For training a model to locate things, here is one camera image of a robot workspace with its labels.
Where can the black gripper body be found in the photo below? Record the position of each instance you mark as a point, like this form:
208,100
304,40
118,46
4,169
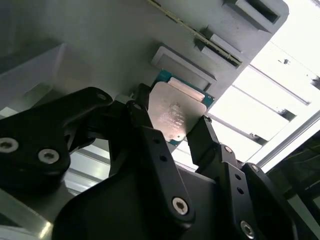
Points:
112,212

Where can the silver CPU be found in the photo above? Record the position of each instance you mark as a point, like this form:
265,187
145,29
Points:
172,112

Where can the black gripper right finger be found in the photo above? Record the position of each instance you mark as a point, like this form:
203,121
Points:
260,200

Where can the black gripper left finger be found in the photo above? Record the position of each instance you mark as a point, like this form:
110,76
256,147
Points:
165,175

